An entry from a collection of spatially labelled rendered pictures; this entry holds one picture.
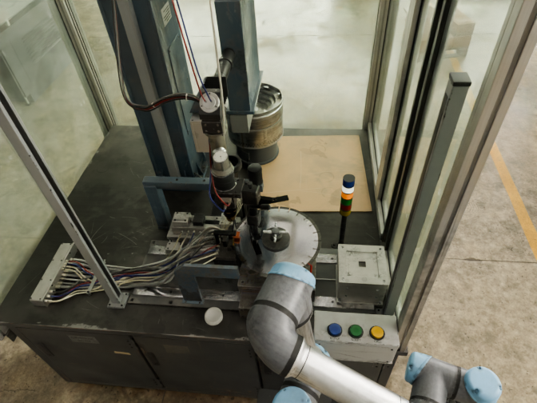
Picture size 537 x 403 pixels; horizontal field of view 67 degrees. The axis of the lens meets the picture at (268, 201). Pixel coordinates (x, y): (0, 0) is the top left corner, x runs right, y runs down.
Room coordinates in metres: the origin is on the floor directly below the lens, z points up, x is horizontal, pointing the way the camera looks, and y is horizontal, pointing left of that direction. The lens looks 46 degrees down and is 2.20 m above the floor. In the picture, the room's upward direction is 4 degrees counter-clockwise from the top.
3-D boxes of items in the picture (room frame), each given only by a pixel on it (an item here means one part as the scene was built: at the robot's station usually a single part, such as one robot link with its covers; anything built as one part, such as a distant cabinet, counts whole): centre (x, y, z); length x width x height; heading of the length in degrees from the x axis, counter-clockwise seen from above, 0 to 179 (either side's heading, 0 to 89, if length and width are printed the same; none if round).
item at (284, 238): (1.01, -0.02, 0.96); 0.11 x 0.11 x 0.03
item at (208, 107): (1.17, 0.12, 1.45); 0.35 x 0.07 x 0.28; 171
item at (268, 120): (1.80, 0.04, 0.93); 0.31 x 0.31 x 0.36
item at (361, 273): (0.90, -0.34, 0.82); 0.18 x 0.18 x 0.15; 81
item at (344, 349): (0.64, -0.26, 0.82); 0.28 x 0.11 x 0.15; 81
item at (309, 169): (1.40, 0.24, 0.38); 1.64 x 1.35 x 0.77; 81
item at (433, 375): (0.34, -0.34, 1.21); 0.11 x 0.11 x 0.08; 63
